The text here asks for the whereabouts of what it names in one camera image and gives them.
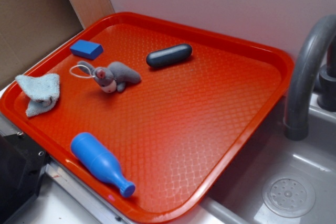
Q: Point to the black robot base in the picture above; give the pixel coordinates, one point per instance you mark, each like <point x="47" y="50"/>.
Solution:
<point x="23" y="164"/>

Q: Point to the light blue cloth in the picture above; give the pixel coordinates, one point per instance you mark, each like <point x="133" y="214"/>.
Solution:
<point x="43" y="92"/>

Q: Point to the orange plastic tray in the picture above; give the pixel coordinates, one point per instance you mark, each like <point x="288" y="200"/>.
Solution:
<point x="173" y="133"/>

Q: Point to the dark grey capsule object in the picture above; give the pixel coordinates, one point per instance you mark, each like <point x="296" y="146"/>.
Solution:
<point x="169" y="56"/>

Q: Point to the grey plush bunny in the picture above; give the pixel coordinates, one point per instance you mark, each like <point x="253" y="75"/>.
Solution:
<point x="110" y="79"/>

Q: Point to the blue plastic bottle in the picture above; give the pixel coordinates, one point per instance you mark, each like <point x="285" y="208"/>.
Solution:
<point x="100" y="162"/>

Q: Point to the blue rectangular block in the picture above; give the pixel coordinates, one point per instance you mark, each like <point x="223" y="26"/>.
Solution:
<point x="86" y="49"/>

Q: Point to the grey toy faucet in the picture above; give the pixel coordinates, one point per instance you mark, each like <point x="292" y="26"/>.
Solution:
<point x="314" y="68"/>

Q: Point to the grey plastic sink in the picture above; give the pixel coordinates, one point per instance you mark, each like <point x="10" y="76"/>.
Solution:
<point x="276" y="180"/>

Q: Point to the brown cardboard panel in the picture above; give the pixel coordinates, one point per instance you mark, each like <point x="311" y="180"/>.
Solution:
<point x="30" y="30"/>

